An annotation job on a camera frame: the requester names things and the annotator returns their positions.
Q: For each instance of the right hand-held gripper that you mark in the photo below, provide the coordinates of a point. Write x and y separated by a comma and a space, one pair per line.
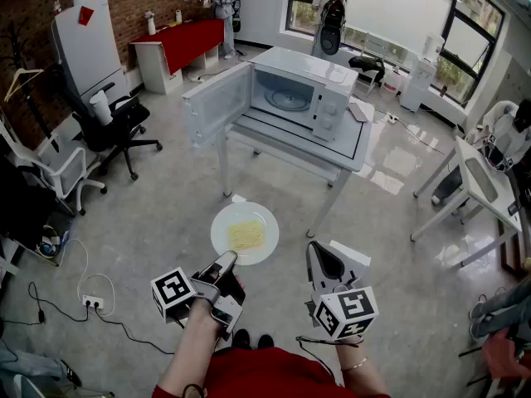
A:
346, 311

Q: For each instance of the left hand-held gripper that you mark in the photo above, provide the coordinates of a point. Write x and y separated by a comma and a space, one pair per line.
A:
174, 292

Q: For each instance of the yellow food piece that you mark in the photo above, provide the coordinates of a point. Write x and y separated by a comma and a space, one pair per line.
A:
246, 235

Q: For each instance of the white round plate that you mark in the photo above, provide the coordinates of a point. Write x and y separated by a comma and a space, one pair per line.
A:
245, 212

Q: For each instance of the white microwave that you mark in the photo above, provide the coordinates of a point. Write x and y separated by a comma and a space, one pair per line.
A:
332, 81

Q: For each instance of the person's right forearm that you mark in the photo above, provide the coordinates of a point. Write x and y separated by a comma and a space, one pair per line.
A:
361, 377

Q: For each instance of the person's left forearm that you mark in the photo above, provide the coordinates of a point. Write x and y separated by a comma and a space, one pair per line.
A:
191, 355

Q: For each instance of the person's black shoe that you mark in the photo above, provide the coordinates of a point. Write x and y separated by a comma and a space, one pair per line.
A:
265, 341
241, 339

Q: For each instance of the person's red top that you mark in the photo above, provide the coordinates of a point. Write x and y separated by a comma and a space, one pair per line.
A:
265, 375

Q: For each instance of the white metal-legged table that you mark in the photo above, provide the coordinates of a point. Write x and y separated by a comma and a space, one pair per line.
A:
357, 147

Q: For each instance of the white power strip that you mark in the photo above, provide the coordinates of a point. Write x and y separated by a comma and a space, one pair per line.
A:
93, 302

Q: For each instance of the pale pink pad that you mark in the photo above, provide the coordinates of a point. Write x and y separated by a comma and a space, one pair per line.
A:
357, 112

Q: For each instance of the glass turntable disc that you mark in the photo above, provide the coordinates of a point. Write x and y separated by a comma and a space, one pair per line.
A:
288, 100

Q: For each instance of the small white table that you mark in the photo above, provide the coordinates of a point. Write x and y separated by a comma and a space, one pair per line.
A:
477, 168

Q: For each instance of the black office chair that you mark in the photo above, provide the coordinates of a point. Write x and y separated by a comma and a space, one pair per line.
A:
120, 127

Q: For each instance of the white swivel chair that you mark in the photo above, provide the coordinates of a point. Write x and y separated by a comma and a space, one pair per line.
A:
62, 172

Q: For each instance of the white bucket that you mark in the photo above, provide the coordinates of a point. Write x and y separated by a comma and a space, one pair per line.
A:
390, 82

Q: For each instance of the white jug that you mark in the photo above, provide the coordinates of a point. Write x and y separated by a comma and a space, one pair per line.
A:
101, 108

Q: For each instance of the white water dispenser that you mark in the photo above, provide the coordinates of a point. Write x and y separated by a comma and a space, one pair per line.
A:
419, 81

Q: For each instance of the white low cabinet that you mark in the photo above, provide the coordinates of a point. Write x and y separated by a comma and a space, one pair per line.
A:
153, 64

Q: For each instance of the white folding chair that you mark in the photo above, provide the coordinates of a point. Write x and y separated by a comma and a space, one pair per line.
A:
373, 44

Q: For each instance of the red cloth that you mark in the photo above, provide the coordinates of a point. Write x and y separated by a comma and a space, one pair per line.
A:
186, 42

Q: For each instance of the black backpack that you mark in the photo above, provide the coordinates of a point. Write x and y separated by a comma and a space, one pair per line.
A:
332, 27

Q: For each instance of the white refrigerator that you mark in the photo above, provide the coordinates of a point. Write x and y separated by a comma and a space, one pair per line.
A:
87, 56

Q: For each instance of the white vase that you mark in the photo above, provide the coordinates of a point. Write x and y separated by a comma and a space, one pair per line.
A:
151, 25

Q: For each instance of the black coat rack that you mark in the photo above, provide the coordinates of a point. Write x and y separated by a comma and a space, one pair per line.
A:
29, 93

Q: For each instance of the black-framed window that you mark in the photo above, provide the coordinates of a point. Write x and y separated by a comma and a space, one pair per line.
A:
394, 6

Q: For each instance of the wooden clothes hanger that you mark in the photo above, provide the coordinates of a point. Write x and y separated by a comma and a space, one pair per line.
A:
22, 75

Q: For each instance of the red paper tag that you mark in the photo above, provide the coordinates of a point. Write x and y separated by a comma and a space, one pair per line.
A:
86, 15

